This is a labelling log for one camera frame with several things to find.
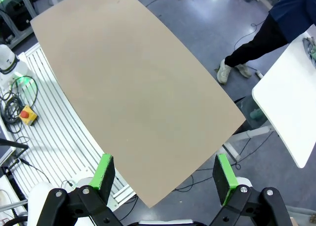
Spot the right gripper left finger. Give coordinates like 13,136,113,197
37,153,124,226

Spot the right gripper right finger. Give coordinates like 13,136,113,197
209,153,293,226

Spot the dark storage bin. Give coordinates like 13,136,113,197
234,96,267,133

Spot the yellow emergency stop box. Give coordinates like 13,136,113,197
18,105,39,127

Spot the white side table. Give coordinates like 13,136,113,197
251,25,316,169

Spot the pale sneaker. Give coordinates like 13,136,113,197
234,63,252,78
216,59,233,85

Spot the person in navy jacket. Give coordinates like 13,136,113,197
224,0,316,69

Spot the metal equipment rack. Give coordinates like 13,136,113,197
0,0,38,50

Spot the white table leg frame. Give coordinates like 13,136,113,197
222,126,274,162

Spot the slotted aluminium base plate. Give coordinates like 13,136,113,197
9,42,138,208

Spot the black plug cable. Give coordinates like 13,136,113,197
16,157,52,185

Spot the black metal bracket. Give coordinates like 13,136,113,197
0,137,29,164

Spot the black coiled cable bundle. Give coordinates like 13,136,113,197
0,75,39,135

